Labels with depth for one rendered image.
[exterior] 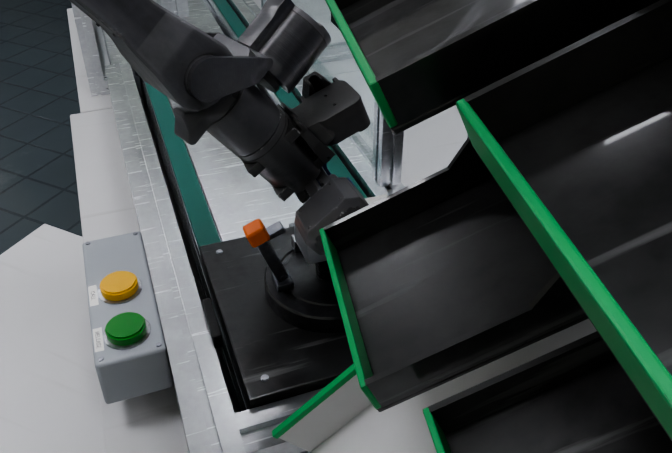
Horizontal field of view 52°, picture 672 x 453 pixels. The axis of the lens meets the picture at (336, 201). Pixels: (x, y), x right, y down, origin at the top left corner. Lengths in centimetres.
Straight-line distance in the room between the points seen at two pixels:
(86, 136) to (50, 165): 171
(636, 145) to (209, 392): 52
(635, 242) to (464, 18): 14
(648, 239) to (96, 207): 99
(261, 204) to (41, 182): 202
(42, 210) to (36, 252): 170
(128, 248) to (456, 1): 61
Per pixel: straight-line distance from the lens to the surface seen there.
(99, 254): 86
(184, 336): 75
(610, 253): 20
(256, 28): 60
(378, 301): 41
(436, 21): 32
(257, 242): 68
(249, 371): 68
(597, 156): 23
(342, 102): 63
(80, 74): 159
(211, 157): 110
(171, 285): 81
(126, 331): 74
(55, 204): 278
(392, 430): 54
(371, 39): 33
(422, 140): 125
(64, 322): 94
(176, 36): 53
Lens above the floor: 147
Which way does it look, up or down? 35 degrees down
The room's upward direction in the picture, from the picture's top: straight up
